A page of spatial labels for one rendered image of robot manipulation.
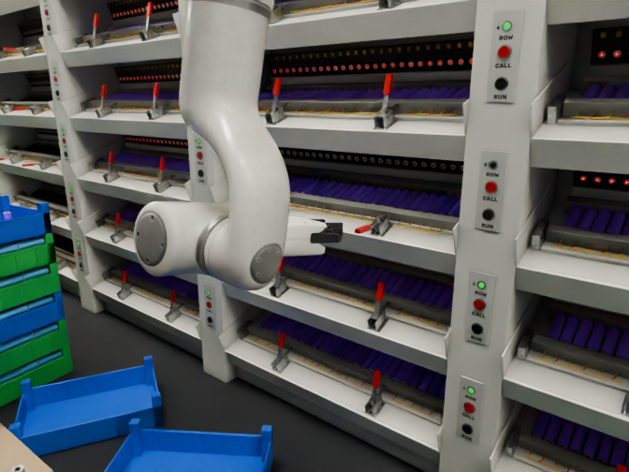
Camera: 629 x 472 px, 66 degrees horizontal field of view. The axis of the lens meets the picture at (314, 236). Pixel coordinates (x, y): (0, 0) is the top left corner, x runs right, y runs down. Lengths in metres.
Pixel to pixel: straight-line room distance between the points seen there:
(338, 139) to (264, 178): 0.44
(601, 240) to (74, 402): 1.21
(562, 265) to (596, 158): 0.16
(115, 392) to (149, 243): 0.88
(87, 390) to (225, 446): 0.44
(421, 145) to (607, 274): 0.33
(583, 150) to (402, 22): 0.34
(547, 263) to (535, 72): 0.28
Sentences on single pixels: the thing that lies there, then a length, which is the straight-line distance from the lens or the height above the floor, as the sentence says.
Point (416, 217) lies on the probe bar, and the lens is 0.90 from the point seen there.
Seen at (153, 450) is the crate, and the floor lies 0.00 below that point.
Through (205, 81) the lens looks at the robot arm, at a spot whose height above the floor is 0.75.
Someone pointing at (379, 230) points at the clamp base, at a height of 0.50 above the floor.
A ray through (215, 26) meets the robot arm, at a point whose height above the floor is 0.80.
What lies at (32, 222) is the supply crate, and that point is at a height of 0.44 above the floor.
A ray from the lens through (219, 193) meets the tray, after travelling 1.19.
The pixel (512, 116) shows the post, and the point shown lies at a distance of 0.78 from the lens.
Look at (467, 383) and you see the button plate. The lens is 0.91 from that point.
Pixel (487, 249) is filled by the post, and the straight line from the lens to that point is 0.81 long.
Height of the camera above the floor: 0.73
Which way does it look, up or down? 16 degrees down
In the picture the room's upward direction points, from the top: straight up
